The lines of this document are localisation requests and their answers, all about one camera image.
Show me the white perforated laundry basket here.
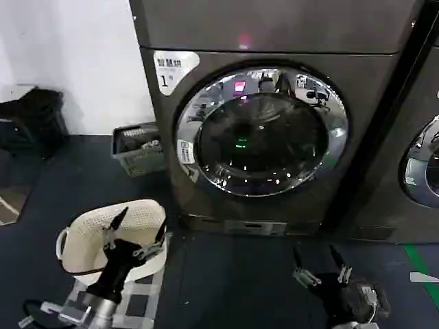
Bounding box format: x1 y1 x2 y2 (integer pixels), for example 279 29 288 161
56 197 169 286

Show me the round glass dryer door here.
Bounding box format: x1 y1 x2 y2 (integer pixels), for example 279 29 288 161
399 114 439 210
173 60 351 198

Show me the white label sticker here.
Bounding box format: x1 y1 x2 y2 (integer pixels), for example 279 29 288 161
153 50 201 97

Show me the grey dryer with label sticker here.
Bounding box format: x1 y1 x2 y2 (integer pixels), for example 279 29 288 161
129 0 426 241

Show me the grey slatted plastic basket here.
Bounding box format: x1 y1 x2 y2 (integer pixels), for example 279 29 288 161
110 121 166 178

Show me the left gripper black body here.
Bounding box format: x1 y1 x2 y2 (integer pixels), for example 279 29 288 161
86 239 147 300

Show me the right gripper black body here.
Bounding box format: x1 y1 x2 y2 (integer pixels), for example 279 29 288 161
313 271 361 324

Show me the grey checkered floor mat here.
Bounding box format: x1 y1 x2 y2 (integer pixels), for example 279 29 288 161
61 231 173 329

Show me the green floor tape strip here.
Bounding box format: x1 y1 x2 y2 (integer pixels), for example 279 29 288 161
403 243 439 301

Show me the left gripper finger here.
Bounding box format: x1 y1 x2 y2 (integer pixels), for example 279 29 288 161
102 206 130 252
132 221 168 263

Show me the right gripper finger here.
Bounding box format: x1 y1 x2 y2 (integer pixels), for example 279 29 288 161
328 243 353 286
292 244 322 288

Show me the grey dryer without sticker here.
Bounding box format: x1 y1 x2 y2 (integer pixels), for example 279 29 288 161
349 0 439 245

